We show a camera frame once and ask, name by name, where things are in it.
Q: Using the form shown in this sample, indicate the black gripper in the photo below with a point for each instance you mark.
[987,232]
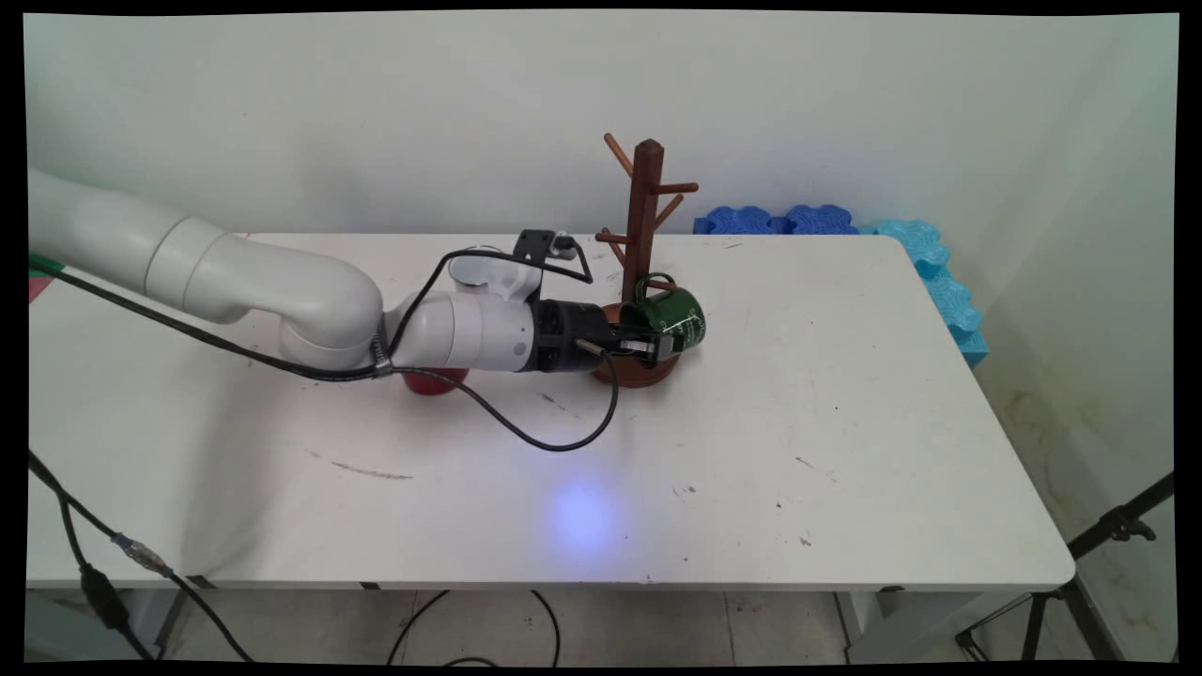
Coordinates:
[563,333]

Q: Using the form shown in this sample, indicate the green enamel mug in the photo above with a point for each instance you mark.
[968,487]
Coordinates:
[681,314]

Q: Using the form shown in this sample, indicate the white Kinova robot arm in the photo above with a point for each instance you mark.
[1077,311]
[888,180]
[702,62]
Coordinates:
[310,300]

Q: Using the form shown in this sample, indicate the brown wooden mug tree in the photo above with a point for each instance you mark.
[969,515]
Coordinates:
[646,207]

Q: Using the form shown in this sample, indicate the dark blue foam mat piece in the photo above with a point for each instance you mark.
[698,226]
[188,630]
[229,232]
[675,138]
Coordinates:
[822,221]
[742,222]

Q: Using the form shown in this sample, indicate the red mug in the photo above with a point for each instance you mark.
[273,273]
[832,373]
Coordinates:
[434,380]

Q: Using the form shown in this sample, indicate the light blue foam mat piece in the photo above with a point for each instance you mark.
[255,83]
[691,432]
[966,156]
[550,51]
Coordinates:
[953,299]
[973,345]
[909,244]

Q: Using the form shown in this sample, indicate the white table leg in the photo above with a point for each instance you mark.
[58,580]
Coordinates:
[930,624]

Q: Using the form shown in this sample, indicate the black tripod stand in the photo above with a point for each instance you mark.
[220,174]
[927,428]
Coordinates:
[1117,524]

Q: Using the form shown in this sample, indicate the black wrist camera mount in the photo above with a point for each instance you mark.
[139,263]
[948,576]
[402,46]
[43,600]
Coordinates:
[537,246]

